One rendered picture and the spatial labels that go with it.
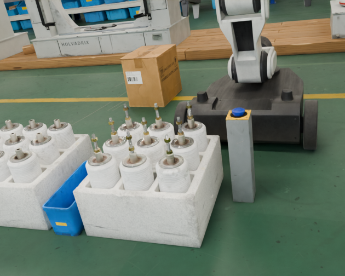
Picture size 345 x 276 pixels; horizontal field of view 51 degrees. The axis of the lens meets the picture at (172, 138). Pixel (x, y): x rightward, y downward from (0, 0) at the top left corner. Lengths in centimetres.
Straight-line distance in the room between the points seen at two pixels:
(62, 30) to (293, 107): 283
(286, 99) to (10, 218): 112
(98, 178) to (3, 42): 338
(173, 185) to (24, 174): 53
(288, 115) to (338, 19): 158
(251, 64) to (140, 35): 178
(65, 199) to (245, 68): 92
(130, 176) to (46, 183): 36
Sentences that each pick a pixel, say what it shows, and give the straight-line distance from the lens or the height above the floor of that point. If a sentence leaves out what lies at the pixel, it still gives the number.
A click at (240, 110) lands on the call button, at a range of 115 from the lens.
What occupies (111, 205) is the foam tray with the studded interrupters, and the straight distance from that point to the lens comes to 114.
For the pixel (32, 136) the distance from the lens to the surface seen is 155.
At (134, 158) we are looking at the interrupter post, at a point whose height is 26.
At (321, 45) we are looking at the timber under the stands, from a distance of 292.
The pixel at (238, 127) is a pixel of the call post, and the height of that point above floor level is 29.
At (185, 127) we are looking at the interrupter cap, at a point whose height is 25.
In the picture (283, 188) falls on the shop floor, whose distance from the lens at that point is 136.
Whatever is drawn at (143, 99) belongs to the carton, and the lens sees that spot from 221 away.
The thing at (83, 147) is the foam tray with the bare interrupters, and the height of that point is 15.
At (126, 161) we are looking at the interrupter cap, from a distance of 112.
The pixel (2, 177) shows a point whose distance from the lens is 141.
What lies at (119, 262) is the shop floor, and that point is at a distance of 116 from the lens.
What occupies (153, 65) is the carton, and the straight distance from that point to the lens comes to 210.
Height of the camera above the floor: 78
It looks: 26 degrees down
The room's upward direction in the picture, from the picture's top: 9 degrees counter-clockwise
